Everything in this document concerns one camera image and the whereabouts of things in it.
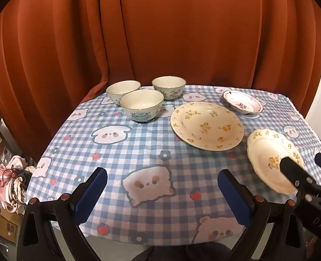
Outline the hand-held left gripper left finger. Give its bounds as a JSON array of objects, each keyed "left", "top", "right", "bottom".
[{"left": 16, "top": 167, "right": 108, "bottom": 261}]

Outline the small yellow floral scalloped plate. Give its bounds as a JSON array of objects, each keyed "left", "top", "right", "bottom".
[{"left": 247, "top": 129, "right": 305, "bottom": 195}]

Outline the cardboard box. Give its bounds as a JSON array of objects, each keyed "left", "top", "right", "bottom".
[{"left": 0, "top": 207, "right": 22, "bottom": 244}]

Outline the blue floral ceramic bowl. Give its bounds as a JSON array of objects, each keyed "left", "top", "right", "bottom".
[
  {"left": 119, "top": 90, "right": 164, "bottom": 123},
  {"left": 151, "top": 76, "right": 187, "bottom": 100},
  {"left": 105, "top": 80, "right": 141, "bottom": 105}
]

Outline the orange curtain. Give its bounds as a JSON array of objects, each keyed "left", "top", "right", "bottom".
[{"left": 0, "top": 0, "right": 321, "bottom": 166}]

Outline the red rimmed scalloped plate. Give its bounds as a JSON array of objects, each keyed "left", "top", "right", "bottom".
[{"left": 222, "top": 90, "right": 264, "bottom": 115}]

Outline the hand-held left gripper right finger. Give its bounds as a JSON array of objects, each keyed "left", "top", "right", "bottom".
[{"left": 217, "top": 169, "right": 306, "bottom": 261}]

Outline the blue checked cartoon tablecloth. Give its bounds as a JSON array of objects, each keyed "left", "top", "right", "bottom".
[{"left": 27, "top": 85, "right": 321, "bottom": 246}]

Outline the pink and white clothes pile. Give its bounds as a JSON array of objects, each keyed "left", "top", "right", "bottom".
[{"left": 0, "top": 155, "right": 37, "bottom": 215}]

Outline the large yellow floral plate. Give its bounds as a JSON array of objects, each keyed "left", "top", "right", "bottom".
[{"left": 171, "top": 101, "right": 244, "bottom": 151}]

